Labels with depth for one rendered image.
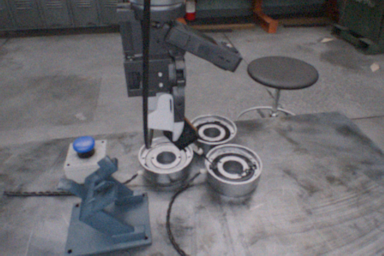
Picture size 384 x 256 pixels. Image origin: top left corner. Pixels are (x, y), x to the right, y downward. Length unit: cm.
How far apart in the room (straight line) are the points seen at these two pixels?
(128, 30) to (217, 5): 403
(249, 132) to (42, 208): 45
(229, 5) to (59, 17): 224
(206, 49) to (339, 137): 45
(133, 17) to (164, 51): 6
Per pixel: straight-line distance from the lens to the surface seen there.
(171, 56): 40
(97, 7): 380
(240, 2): 450
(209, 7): 440
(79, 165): 58
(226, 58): 41
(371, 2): 364
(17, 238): 57
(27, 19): 401
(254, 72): 140
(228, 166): 59
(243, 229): 52
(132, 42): 39
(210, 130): 67
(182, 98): 40
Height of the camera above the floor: 122
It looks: 34 degrees down
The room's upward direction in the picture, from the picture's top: straight up
